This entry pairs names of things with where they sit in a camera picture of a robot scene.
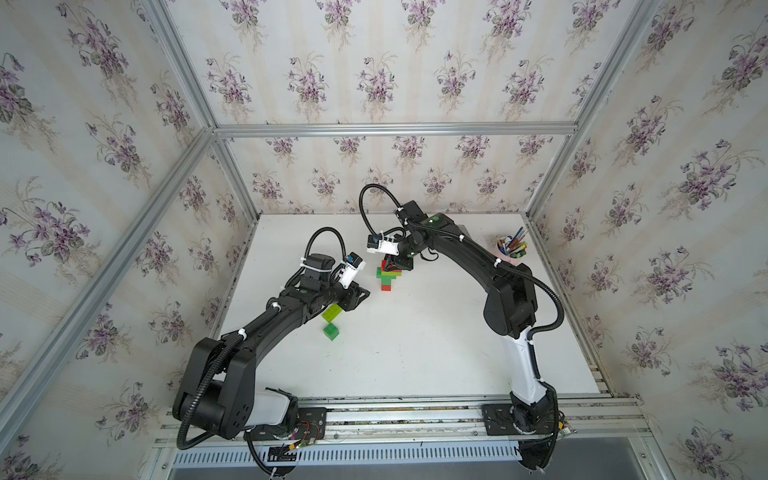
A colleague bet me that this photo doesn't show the green long lego brick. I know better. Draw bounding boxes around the green long lego brick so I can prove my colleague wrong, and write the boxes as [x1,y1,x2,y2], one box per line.
[376,268,400,281]

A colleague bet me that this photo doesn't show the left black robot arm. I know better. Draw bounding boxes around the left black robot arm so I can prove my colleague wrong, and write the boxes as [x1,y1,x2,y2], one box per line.
[172,247,370,450]

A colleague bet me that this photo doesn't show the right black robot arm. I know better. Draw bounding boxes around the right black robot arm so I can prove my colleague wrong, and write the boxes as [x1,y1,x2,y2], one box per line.
[358,183,565,436]

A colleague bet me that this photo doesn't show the pink pen cup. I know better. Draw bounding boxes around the pink pen cup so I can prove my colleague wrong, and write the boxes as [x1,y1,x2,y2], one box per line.
[492,249,524,266]

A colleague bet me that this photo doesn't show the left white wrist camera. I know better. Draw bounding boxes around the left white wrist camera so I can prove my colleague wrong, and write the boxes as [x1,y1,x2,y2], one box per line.
[337,252,366,289]

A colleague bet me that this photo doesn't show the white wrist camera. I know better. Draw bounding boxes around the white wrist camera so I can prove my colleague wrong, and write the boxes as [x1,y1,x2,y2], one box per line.
[337,252,366,289]
[366,234,399,255]

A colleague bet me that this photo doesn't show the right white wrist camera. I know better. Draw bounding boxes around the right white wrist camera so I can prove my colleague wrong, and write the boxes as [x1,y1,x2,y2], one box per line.
[366,234,399,255]

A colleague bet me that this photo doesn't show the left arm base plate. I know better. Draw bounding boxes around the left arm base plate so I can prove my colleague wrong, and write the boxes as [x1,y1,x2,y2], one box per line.
[246,407,328,443]

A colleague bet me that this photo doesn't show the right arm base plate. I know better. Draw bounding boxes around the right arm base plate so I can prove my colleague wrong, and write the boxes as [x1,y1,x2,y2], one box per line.
[481,399,564,436]

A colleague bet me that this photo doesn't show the white slotted cable duct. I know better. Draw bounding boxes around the white slotted cable duct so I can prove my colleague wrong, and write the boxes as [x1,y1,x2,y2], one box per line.
[172,440,522,469]

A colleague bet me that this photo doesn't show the aluminium mounting rail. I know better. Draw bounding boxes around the aluminium mounting rail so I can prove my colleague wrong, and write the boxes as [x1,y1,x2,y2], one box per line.
[152,392,652,448]

